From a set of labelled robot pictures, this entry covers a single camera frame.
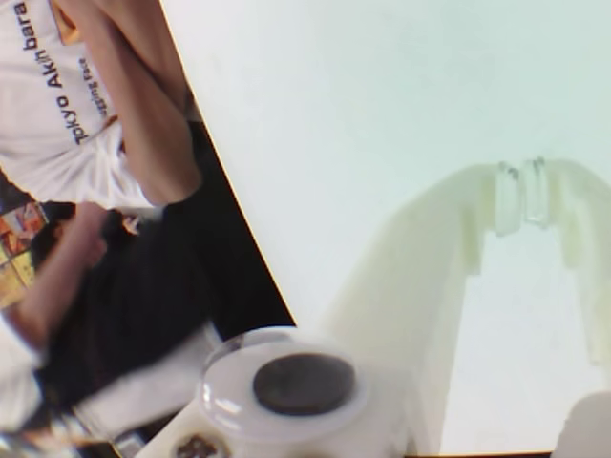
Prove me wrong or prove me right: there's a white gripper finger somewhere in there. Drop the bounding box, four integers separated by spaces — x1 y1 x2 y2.
521 155 611 369
201 160 522 455

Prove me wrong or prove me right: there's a bare person forearm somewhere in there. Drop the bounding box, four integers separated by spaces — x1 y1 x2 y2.
78 0 204 207

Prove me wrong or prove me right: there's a person in black clothes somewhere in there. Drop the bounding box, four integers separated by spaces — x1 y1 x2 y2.
7 121 300 411

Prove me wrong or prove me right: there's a colourful poster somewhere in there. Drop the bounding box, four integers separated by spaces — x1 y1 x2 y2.
0 199 49 309

